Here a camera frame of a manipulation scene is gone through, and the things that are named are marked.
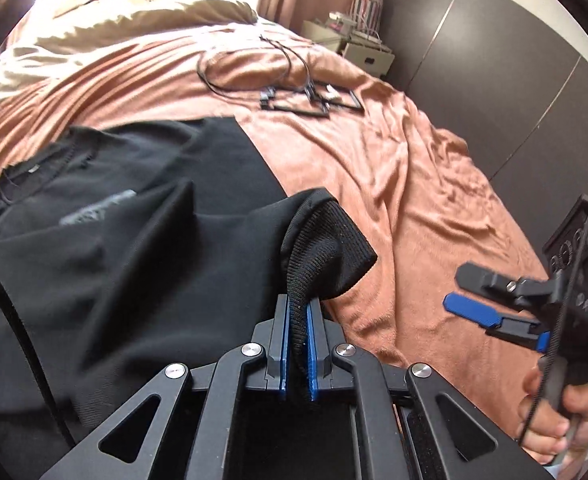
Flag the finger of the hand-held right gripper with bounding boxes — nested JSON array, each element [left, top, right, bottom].
[[443, 294, 550, 353], [458, 262, 555, 311]]

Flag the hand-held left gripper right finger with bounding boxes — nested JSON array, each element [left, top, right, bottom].
[[305, 297, 552, 480]]

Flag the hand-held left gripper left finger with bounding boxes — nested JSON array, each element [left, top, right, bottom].
[[38, 294, 291, 480]]

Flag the black sweatshirt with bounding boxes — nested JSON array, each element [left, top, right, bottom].
[[0, 116, 379, 480]]

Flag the person's right hand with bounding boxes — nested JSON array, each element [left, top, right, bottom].
[[521, 360, 588, 466]]

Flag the brown blanket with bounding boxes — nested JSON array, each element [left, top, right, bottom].
[[0, 20, 555, 421]]

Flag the dark grey wardrobe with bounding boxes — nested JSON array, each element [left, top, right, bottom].
[[369, 0, 588, 261]]

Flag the white nightstand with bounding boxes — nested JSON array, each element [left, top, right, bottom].
[[301, 17, 395, 78]]

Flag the beige duvet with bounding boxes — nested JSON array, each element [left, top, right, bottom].
[[0, 0, 259, 116]]

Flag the black cables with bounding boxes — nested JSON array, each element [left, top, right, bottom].
[[196, 32, 365, 121]]

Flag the black braided cable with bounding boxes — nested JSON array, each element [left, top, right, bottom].
[[0, 247, 79, 446]]

